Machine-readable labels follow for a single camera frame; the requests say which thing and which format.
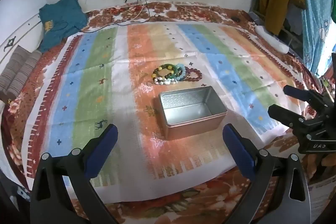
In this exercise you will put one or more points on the white printed box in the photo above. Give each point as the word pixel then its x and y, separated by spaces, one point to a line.
pixel 324 200

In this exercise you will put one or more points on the blue printed curtain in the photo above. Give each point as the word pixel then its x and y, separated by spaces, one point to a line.
pixel 317 14

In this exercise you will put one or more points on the silver metal tin box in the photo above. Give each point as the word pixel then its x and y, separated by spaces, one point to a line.
pixel 195 115

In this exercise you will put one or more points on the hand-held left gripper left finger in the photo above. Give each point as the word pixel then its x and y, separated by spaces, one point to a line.
pixel 105 150

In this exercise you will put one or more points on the teal shirt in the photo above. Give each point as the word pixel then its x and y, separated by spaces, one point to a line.
pixel 63 19

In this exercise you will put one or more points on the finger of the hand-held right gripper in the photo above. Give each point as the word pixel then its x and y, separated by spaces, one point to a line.
pixel 298 92
pixel 284 115

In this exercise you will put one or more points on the striped grey cushion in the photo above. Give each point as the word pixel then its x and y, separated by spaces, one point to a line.
pixel 18 71

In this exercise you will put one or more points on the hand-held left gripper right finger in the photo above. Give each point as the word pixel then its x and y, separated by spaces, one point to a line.
pixel 239 153

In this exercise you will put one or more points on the striped colourful mat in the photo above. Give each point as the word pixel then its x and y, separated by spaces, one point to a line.
pixel 118 87

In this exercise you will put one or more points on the green jade bangle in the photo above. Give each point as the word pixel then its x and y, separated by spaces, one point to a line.
pixel 172 79

